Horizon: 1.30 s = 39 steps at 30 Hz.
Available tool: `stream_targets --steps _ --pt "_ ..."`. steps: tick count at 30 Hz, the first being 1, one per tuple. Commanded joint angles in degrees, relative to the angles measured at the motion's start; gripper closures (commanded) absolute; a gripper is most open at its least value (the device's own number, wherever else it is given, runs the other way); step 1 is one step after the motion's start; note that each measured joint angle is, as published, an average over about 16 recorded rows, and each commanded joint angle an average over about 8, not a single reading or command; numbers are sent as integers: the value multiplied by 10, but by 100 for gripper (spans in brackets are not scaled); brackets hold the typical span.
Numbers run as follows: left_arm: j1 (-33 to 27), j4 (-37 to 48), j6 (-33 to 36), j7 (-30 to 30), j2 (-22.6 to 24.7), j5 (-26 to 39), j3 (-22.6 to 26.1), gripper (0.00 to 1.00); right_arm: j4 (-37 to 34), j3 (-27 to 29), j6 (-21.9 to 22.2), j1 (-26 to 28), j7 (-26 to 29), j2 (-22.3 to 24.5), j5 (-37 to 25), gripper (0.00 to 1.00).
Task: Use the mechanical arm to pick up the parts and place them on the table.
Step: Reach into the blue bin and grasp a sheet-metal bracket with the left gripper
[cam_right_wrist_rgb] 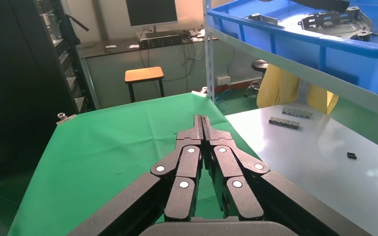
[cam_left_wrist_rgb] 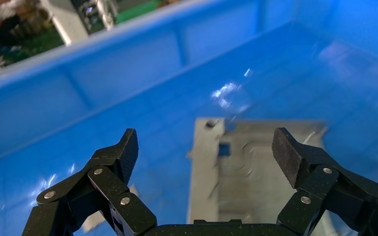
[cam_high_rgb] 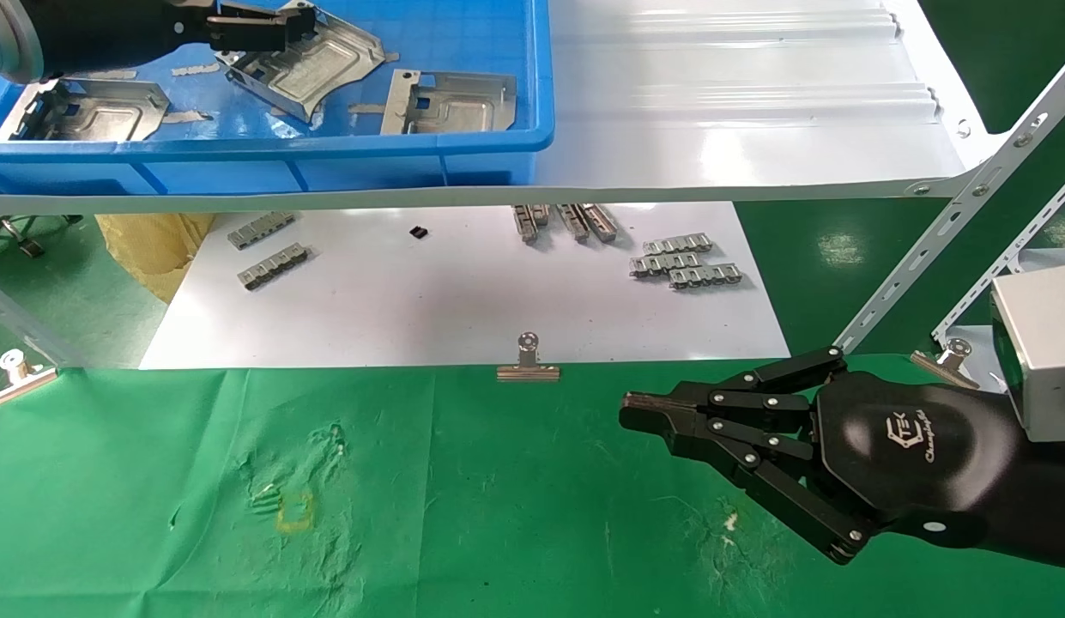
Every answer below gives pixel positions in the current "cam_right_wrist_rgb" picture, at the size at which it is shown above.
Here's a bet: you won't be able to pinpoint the white items on desk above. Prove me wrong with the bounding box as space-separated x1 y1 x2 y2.
189 29 207 42

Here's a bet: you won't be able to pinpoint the metal table clamp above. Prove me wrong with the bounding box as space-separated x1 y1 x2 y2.
191 87 209 98
56 112 78 126

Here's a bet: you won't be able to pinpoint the black server rack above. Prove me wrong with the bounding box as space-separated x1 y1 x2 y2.
0 0 100 183

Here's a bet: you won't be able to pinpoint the white metal shelf rack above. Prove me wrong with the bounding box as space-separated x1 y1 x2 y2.
203 0 378 236

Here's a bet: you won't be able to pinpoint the black computer monitor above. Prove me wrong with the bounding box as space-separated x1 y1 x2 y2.
125 0 179 32

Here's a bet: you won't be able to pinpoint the silver sheet metal chassis part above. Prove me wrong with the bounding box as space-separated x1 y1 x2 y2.
298 6 373 42
348 29 378 45

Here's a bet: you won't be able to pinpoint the black round stool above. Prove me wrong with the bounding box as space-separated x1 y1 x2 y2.
244 59 270 98

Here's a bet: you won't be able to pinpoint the black hanging cable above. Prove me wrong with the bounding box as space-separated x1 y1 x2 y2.
180 42 198 94

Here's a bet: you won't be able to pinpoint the yellow hanging garment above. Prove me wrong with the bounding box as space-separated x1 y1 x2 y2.
256 63 339 116

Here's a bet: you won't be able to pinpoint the blue coiled cable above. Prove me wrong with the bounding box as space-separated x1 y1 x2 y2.
214 89 231 113

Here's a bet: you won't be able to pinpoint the black network switch box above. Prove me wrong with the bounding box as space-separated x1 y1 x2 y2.
139 31 190 50

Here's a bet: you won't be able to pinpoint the wooden top stool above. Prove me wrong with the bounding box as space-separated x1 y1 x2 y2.
125 66 165 104

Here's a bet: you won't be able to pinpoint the toothed grey metal bar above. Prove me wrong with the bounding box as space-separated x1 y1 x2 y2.
268 117 301 130
281 107 314 120

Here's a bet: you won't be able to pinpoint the blue plastic bin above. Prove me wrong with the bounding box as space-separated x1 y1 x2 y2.
207 0 378 95

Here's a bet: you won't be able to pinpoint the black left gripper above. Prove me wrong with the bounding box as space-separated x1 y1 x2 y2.
260 0 351 13

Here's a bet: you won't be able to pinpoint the white floor power outlet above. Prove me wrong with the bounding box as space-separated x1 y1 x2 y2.
216 75 231 87

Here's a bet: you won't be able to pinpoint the grey metal bracket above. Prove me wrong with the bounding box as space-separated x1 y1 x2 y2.
246 13 279 26

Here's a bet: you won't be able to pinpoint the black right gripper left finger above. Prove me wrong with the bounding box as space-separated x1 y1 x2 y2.
68 115 205 236

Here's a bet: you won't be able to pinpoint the green table cloth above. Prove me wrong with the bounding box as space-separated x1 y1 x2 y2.
8 92 262 236

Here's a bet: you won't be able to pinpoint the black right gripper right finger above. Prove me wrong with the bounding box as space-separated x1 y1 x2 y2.
202 116 372 236

